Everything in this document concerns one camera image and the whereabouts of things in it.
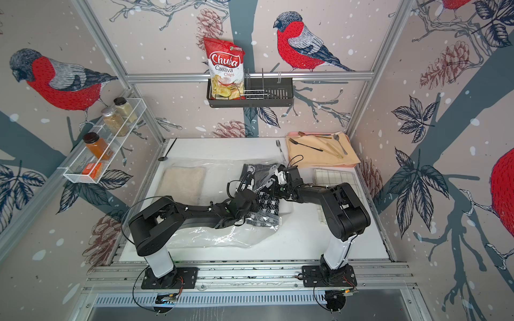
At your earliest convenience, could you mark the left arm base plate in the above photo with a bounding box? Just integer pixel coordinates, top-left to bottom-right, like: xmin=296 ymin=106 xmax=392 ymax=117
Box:
xmin=141 ymin=267 xmax=199 ymax=290

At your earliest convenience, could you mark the gold cutlery piece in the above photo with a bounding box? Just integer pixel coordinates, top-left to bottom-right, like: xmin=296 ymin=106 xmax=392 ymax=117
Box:
xmin=321 ymin=141 xmax=344 ymax=159

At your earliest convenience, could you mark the silver fork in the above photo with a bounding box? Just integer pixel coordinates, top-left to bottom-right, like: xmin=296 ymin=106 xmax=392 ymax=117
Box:
xmin=275 ymin=139 xmax=287 ymax=164

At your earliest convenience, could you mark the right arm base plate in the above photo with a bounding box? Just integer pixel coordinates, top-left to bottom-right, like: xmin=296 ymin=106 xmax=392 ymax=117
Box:
xmin=297 ymin=264 xmax=357 ymax=288

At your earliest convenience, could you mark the copper spoon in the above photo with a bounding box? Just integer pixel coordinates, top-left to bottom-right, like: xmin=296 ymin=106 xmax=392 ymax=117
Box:
xmin=298 ymin=131 xmax=333 ymax=139

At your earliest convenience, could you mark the cream checked cloth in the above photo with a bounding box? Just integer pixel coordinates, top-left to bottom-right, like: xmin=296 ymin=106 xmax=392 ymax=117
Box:
xmin=314 ymin=169 xmax=364 ymax=201

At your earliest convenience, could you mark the tan spice jar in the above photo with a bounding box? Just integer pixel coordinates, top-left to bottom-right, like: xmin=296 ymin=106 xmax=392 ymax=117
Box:
xmin=101 ymin=107 xmax=129 ymax=136

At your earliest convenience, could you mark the black wall basket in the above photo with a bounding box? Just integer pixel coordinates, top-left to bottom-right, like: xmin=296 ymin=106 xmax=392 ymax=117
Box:
xmin=206 ymin=70 xmax=294 ymax=108

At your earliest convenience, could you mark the silver spoon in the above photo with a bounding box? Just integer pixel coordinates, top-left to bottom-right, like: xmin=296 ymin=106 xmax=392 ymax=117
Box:
xmin=333 ymin=134 xmax=348 ymax=155

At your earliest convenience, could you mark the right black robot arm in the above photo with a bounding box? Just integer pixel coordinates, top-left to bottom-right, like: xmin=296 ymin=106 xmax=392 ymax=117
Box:
xmin=269 ymin=165 xmax=371 ymax=275

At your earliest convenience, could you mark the black white patterned scarf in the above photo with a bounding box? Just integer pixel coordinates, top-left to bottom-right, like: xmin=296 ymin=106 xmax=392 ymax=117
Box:
xmin=240 ymin=163 xmax=280 ymax=230

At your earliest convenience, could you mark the black spoon at edge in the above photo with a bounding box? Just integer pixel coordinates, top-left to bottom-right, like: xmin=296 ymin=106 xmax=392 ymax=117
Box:
xmin=158 ymin=139 xmax=177 ymax=162

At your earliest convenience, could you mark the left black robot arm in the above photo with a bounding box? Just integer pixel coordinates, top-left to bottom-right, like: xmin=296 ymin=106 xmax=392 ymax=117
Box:
xmin=128 ymin=189 xmax=257 ymax=280

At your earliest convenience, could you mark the clear plastic vacuum bag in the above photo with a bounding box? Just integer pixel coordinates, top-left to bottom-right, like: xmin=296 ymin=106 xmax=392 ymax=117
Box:
xmin=155 ymin=156 xmax=293 ymax=249

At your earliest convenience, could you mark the clear acrylic wall shelf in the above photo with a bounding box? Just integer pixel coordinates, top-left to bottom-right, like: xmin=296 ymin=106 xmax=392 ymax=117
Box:
xmin=64 ymin=97 xmax=147 ymax=184

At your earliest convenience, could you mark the black handled spoon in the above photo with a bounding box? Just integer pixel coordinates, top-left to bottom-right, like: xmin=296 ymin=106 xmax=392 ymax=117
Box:
xmin=288 ymin=138 xmax=324 ymax=152

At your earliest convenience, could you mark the pale green spice jar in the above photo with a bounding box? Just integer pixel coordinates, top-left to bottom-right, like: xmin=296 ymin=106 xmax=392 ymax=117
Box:
xmin=114 ymin=97 xmax=138 ymax=123

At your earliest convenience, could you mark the beige cloth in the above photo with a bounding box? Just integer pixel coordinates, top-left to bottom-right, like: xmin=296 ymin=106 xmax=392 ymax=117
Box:
xmin=155 ymin=167 xmax=206 ymax=205

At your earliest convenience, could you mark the red Chuba chips bag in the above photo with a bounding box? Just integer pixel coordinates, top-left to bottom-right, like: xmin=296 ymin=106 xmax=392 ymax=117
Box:
xmin=203 ymin=37 xmax=245 ymax=100

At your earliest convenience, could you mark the orange spice jar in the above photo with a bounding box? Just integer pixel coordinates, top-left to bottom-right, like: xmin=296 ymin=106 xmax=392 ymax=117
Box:
xmin=82 ymin=132 xmax=112 ymax=161

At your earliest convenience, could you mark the small orange box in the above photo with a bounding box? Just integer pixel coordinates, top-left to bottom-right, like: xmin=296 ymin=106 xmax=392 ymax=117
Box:
xmin=82 ymin=162 xmax=103 ymax=180

